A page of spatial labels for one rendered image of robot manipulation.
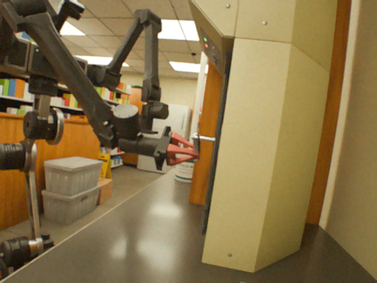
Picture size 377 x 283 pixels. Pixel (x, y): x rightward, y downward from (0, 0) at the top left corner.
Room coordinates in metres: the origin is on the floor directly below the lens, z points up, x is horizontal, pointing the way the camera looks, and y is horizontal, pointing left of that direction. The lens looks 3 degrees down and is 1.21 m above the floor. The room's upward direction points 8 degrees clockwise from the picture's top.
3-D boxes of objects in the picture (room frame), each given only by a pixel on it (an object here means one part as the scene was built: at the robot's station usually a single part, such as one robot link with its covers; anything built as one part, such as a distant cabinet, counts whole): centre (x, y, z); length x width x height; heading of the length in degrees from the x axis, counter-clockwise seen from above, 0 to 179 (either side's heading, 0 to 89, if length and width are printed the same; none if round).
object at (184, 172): (1.18, -0.02, 1.02); 0.13 x 0.13 x 0.15
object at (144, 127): (0.94, 0.19, 1.21); 0.10 x 0.07 x 0.07; 81
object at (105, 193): (3.10, 1.25, 0.14); 0.41 x 0.32 x 0.28; 177
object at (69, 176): (2.49, 1.30, 0.49); 0.60 x 0.42 x 0.33; 171
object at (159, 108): (0.92, 0.16, 1.30); 0.11 x 0.09 x 0.12; 55
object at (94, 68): (1.20, 0.55, 1.45); 0.09 x 0.08 x 0.12; 145
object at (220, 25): (0.60, -0.03, 1.46); 0.32 x 0.11 x 0.10; 171
